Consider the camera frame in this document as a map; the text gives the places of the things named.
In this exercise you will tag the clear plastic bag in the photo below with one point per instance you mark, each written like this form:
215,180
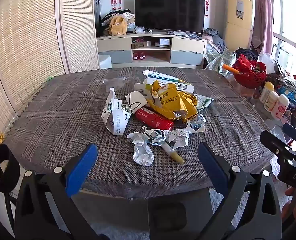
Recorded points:
114,82

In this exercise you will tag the red packaged items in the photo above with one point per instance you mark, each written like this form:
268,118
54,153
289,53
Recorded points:
139,55

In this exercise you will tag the orange carrot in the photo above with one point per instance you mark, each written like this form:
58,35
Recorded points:
229,68

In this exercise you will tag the woven folding screen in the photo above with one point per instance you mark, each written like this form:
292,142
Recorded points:
25,42

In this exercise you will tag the grey plaid tablecloth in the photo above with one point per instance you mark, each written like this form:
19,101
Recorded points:
62,110

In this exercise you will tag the black flat television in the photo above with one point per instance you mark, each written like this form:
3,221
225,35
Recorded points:
168,12

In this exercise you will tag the pink label white bottle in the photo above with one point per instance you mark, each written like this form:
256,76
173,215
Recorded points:
280,107

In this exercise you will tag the yellow marker pen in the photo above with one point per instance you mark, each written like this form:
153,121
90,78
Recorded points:
174,155

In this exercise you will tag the window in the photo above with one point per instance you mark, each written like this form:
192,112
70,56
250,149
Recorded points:
290,35

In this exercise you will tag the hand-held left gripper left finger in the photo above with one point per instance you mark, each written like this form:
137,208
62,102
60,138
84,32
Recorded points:
82,170

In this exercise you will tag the yellow plush backpack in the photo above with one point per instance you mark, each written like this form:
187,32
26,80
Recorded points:
117,26

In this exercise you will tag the white cardboard medicine box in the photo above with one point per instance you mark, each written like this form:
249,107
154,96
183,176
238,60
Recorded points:
183,86

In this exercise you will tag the white plastic bag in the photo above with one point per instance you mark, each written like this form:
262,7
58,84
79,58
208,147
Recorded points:
266,61

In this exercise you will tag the person's right hand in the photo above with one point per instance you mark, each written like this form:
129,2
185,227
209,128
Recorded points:
288,210

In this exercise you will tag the printed wrapper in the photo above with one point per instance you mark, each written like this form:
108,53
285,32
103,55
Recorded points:
155,136

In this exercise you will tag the yellow cap white bottle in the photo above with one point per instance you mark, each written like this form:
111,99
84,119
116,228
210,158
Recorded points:
266,92

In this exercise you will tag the white printed carton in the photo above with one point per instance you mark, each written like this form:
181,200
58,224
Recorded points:
115,117

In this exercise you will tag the pile of clothes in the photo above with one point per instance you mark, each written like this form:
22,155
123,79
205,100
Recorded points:
216,47

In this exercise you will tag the small white bottle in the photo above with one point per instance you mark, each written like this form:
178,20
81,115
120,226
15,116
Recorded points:
271,102

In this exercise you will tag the yellow envelope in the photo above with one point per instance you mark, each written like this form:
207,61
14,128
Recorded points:
173,100

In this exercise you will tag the crushed white paper cup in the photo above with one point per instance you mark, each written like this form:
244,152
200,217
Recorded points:
135,101

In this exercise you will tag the beige standing air conditioner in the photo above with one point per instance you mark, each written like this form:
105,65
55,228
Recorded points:
239,20

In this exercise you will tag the white paper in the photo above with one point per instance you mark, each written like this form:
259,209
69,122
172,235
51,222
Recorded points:
143,155
196,123
179,137

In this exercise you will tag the red openwork basket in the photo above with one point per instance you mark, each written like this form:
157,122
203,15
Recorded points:
250,78

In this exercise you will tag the blue chips bag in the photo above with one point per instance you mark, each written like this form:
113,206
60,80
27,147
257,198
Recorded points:
288,93

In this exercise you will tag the light grey shag rug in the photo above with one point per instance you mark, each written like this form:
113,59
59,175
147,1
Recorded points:
279,192

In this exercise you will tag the white green lozenge pouch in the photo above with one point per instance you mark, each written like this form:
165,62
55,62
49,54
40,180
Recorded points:
203,102

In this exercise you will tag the beige grey television cabinet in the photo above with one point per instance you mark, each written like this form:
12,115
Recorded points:
188,46

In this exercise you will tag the pink curtain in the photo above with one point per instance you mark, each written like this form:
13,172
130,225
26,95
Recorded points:
263,12

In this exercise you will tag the small cardboard boxes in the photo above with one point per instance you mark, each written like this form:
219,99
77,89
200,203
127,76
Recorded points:
139,45

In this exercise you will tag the white round device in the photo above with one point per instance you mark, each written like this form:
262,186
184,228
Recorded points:
162,42

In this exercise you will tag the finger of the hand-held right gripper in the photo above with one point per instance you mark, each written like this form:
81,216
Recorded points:
273,142
295,133

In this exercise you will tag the red snack packet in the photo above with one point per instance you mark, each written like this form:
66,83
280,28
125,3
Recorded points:
153,120

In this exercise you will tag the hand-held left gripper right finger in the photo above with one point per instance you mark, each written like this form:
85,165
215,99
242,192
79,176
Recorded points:
213,170

